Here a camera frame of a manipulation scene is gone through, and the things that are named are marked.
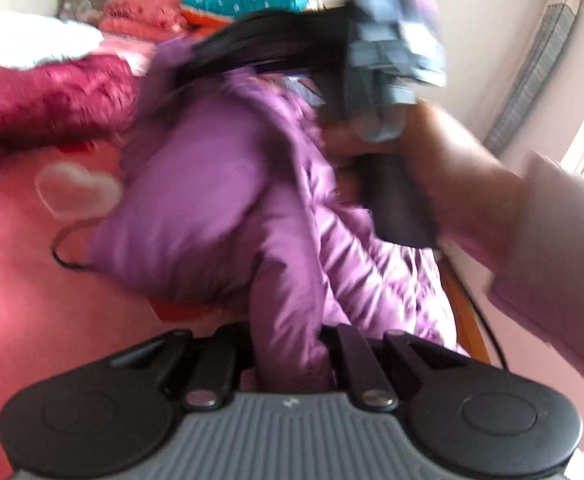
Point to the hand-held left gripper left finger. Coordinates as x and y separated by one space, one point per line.
216 360

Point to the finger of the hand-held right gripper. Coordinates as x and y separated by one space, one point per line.
232 71
292 32

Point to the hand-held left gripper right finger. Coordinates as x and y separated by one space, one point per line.
357 365

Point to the purple down jacket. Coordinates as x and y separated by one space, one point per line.
197 200

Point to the person's right forearm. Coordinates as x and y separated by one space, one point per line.
562 270

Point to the person's right hand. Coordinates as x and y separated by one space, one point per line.
462 185

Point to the teal dotted folded quilt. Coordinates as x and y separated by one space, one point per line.
252 1

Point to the pink heart pillow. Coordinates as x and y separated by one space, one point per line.
147 4

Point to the grey plaid curtain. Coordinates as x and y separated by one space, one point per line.
537 65

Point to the grey box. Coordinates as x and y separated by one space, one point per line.
79 9

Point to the magenta down jacket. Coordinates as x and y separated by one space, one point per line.
57 95

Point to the white down jacket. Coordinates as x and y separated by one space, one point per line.
27 37

